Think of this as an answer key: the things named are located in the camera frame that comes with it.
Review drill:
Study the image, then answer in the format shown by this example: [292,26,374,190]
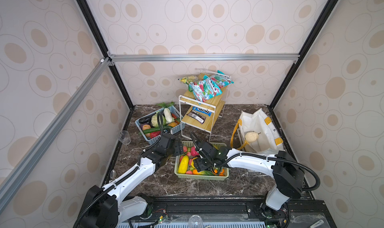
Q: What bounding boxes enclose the peach colored fruit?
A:
[142,124,152,131]

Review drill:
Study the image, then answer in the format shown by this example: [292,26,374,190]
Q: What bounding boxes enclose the white radish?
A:
[163,108,174,124]

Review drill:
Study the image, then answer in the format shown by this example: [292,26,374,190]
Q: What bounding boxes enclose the green cabbage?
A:
[151,113,159,128]

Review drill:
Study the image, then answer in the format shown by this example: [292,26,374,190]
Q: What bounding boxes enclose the diagonal aluminium frame bar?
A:
[1,57,111,213]

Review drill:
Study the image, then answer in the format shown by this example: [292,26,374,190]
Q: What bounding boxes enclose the beige round melon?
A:
[245,132,259,144]

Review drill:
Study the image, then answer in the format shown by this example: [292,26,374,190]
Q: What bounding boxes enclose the green orange papaya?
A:
[192,169,214,176]

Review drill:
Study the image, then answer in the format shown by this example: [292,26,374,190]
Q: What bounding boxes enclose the green cucumber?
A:
[143,126,172,134]

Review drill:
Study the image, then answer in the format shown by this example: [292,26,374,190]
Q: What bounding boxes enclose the teal pink snack bag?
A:
[210,70,234,88]

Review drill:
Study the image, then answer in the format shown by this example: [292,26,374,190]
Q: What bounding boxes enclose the blue plastic vegetable basket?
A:
[135,105,185,145]

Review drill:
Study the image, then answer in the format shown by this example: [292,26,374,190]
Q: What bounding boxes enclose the white wire wooden shelf rack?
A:
[179,69,231,135]

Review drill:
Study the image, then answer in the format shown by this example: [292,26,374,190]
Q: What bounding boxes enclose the leafy green vegetable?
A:
[157,101,175,108]

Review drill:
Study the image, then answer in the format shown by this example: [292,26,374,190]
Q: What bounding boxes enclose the red pepper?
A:
[150,131,161,139]

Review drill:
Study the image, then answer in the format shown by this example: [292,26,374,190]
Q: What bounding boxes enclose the pink dragon fruit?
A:
[191,146,199,157]

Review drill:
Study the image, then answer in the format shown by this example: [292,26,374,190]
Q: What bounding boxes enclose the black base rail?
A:
[78,196,337,228]

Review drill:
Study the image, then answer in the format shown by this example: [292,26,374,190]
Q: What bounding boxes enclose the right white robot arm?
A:
[190,132,321,211]

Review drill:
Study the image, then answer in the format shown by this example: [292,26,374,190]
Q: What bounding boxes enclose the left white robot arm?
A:
[73,133,183,228]

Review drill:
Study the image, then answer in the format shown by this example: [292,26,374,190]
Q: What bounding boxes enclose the yellow green snack bag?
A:
[179,75,199,85]

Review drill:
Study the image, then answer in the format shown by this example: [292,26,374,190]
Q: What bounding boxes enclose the horizontal aluminium frame bar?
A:
[110,53,300,63]

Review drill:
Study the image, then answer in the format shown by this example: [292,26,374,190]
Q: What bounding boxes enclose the dark snack bar packet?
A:
[187,110,206,124]

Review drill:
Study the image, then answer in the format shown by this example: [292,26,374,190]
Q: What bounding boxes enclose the white grocery tote bag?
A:
[230,108,284,155]

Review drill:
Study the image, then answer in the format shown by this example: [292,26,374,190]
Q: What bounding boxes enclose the dark eggplant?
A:
[138,116,152,125]

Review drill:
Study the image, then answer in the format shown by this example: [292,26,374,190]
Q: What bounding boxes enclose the clear plastic cup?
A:
[118,131,132,146]

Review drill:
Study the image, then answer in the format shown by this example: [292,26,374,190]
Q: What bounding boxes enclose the green plastic fruit basket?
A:
[174,141,230,181]

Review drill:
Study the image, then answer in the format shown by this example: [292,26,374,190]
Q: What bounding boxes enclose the blue snack packet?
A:
[193,106,212,117]

